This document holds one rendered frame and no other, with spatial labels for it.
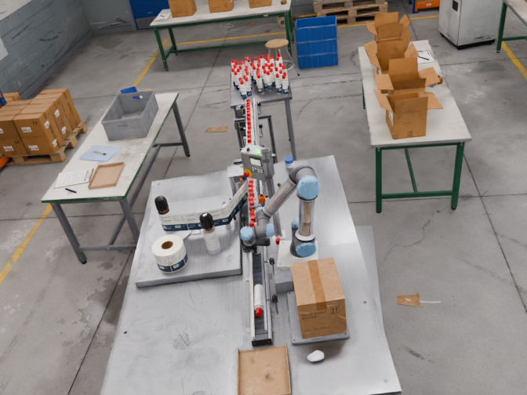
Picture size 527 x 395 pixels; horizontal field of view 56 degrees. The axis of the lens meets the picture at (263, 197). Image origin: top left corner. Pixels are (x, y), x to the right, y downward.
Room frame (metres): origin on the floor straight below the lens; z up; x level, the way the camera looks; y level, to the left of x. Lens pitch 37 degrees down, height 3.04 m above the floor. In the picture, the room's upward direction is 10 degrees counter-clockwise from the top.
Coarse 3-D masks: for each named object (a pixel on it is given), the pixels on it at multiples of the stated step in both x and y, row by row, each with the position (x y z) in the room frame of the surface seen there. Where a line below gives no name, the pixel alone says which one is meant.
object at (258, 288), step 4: (256, 284) 2.02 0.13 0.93; (260, 284) 2.02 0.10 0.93; (256, 288) 1.99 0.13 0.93; (260, 288) 1.98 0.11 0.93; (256, 292) 1.96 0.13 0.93; (260, 292) 1.95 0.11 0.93; (256, 296) 1.93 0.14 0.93; (260, 296) 1.93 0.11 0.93; (256, 300) 1.90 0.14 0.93; (260, 300) 1.90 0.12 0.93; (256, 304) 1.87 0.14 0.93; (260, 304) 1.87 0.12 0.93; (256, 308) 1.85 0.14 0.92; (260, 308) 1.85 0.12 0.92; (256, 312) 1.83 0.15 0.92; (260, 312) 1.82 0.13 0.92
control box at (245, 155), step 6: (252, 150) 2.60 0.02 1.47; (270, 150) 2.57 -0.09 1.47; (246, 156) 2.58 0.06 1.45; (252, 156) 2.55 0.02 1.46; (258, 156) 2.53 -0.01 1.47; (270, 156) 2.56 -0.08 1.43; (246, 162) 2.59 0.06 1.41; (246, 168) 2.59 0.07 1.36; (252, 174) 2.57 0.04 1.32; (258, 174) 2.54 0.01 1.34; (264, 174) 2.51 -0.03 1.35; (264, 180) 2.51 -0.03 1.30
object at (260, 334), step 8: (256, 256) 2.30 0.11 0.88; (256, 264) 2.23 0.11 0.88; (256, 272) 2.17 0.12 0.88; (264, 272) 2.16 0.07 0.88; (256, 280) 2.10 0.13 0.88; (264, 280) 2.09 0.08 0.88; (256, 320) 1.80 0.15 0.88; (256, 328) 1.75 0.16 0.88; (264, 328) 1.74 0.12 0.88; (256, 336) 1.70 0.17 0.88; (264, 336) 1.69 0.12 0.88
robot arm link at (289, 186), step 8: (296, 168) 2.27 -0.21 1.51; (312, 168) 2.25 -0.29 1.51; (288, 184) 2.27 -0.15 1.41; (280, 192) 2.27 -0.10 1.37; (288, 192) 2.26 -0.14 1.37; (272, 200) 2.28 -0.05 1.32; (280, 200) 2.26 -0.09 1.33; (264, 208) 2.28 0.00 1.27; (272, 208) 2.25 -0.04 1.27; (256, 216) 2.28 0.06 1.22; (264, 216) 2.25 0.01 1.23
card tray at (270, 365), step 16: (240, 352) 1.65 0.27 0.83; (256, 352) 1.63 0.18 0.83; (272, 352) 1.61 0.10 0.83; (240, 368) 1.55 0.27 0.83; (256, 368) 1.53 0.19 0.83; (272, 368) 1.52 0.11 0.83; (288, 368) 1.48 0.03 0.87; (240, 384) 1.46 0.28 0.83; (256, 384) 1.44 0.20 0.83; (272, 384) 1.43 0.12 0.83; (288, 384) 1.41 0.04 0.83
